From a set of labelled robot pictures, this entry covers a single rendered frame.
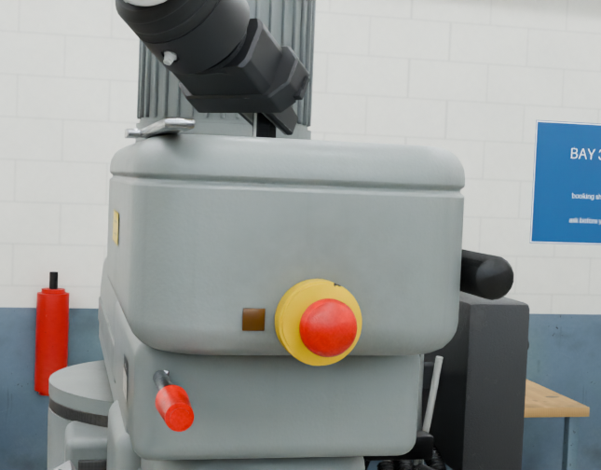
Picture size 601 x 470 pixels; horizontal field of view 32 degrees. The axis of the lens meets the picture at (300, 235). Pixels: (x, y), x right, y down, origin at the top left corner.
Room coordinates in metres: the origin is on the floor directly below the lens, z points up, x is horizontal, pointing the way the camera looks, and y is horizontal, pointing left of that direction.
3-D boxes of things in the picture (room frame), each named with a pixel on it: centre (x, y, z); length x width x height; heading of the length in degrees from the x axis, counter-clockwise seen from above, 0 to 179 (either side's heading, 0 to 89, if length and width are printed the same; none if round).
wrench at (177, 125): (0.80, 0.11, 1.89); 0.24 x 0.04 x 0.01; 13
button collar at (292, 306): (0.74, -0.02, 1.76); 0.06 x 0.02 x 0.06; 103
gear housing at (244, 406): (1.01, 0.04, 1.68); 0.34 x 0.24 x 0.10; 13
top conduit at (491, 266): (1.03, -0.10, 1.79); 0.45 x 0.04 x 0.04; 13
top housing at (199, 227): (0.98, 0.04, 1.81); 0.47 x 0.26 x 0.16; 13
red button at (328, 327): (0.72, -0.02, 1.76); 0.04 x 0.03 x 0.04; 103
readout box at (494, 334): (1.33, -0.22, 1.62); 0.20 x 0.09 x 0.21; 13
